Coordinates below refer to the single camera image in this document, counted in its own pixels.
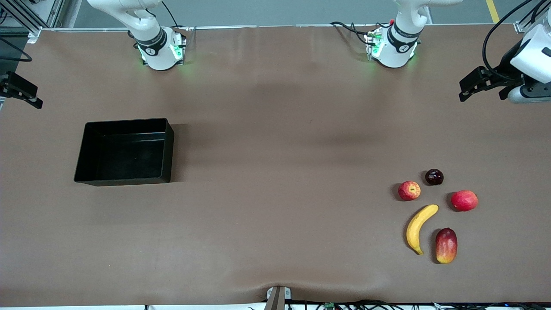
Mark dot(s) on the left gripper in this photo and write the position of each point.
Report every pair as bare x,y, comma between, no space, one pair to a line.
505,68

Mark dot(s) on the black plastic box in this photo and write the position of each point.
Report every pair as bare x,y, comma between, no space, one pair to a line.
125,155

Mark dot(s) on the small red yellow apple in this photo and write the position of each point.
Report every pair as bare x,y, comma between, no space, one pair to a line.
409,190

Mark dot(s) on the yellow banana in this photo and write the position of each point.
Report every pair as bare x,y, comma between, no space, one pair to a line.
415,228

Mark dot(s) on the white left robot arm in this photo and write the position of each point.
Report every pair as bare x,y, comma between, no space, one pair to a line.
400,47

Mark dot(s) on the yellow floor tape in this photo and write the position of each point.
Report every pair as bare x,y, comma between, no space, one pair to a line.
493,12

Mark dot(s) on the dark purple plum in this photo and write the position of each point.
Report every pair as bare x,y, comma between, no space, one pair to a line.
434,177

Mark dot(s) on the red peach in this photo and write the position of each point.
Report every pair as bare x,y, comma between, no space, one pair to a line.
464,200

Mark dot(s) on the red yellow mango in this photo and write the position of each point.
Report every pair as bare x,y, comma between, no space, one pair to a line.
446,246

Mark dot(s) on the brown table mat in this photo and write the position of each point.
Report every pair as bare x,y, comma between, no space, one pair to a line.
258,237

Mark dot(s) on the aluminium frame profile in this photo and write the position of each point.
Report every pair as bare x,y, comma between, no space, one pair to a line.
54,10

